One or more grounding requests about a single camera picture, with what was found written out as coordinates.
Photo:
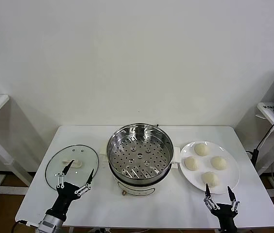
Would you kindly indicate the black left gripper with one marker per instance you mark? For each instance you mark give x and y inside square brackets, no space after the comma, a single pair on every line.
[65,194]

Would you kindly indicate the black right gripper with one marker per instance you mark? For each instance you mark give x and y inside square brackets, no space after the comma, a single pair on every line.
[227,216]

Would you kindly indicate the white steamed baozi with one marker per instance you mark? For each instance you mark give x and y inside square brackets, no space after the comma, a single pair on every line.
[219,162]
[192,163]
[210,179]
[201,149]

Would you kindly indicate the stainless steel steamer pot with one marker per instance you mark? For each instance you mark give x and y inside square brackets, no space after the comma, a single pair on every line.
[137,189]

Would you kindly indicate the perforated steel steamer basket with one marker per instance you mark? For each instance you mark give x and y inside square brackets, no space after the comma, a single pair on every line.
[139,155]

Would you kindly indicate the white round plate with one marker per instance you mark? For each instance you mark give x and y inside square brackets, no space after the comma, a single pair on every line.
[230,150]

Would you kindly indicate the white side table with laptop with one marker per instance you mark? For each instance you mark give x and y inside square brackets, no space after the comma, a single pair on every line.
[268,114]

